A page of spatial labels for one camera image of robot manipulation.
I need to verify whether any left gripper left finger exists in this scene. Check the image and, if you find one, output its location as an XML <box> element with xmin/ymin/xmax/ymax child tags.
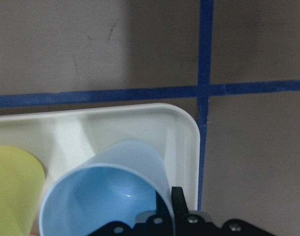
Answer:
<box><xmin>135</xmin><ymin>192</ymin><xmax>174</xmax><ymax>236</ymax></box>

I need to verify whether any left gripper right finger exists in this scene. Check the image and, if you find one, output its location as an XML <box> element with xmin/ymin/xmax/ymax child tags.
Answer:
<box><xmin>171</xmin><ymin>187</ymin><xmax>211</xmax><ymax>236</ymax></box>

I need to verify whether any light blue plastic cup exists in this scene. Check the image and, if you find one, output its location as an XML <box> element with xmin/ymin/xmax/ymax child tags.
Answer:
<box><xmin>39</xmin><ymin>141</ymin><xmax>174</xmax><ymax>236</ymax></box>

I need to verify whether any yellow plastic cup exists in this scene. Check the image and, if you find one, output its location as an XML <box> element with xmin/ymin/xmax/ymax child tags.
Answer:
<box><xmin>0</xmin><ymin>146</ymin><xmax>45</xmax><ymax>236</ymax></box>

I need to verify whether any cream plastic tray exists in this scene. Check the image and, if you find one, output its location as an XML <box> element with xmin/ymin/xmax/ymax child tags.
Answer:
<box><xmin>0</xmin><ymin>102</ymin><xmax>201</xmax><ymax>236</ymax></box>

